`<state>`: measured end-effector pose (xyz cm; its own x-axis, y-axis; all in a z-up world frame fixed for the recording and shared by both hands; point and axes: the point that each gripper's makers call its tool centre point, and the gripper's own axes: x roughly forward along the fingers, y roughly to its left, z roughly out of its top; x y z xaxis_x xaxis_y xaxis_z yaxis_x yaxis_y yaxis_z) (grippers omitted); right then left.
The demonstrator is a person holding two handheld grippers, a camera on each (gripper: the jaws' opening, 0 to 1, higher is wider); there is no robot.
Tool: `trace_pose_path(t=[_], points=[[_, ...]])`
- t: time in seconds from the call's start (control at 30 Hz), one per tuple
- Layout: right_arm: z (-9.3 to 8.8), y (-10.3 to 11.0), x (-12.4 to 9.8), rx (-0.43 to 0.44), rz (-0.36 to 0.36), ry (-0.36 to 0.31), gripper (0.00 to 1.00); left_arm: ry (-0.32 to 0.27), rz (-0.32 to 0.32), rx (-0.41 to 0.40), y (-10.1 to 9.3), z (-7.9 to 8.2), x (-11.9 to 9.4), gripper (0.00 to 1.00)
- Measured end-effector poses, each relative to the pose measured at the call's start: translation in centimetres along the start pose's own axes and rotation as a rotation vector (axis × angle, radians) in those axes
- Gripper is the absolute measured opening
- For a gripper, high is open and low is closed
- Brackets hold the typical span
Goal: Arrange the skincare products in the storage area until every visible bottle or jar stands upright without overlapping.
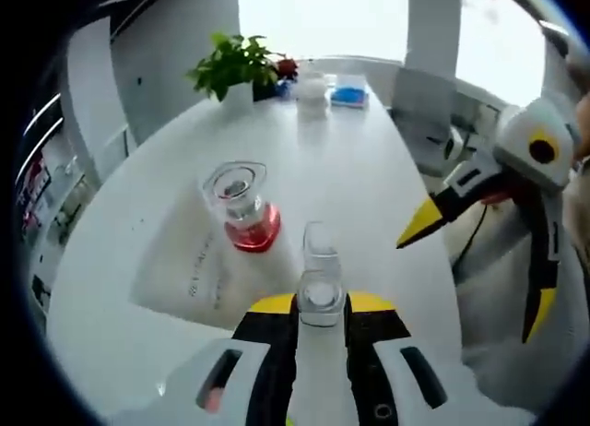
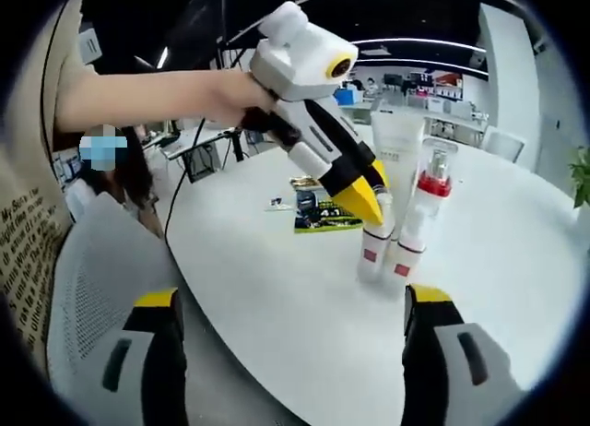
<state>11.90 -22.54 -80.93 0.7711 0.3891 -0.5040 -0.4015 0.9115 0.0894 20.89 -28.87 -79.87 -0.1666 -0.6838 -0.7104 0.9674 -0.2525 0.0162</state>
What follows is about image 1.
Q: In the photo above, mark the blue packet in clear box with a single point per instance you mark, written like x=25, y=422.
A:
x=349, y=94

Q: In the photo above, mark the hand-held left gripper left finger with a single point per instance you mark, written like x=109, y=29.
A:
x=267, y=352

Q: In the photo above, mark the green plant in white pot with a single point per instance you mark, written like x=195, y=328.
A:
x=235, y=62

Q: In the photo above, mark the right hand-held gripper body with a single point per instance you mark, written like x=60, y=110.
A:
x=521, y=135

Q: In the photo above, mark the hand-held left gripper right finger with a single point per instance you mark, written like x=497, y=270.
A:
x=373, y=334

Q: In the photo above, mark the small blue object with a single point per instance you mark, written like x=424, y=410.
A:
x=283, y=89

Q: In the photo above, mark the black pot with red flowers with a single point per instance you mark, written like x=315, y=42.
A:
x=276, y=82

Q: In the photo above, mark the red-collared pump skincare bottle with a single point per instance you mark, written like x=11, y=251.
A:
x=251, y=228

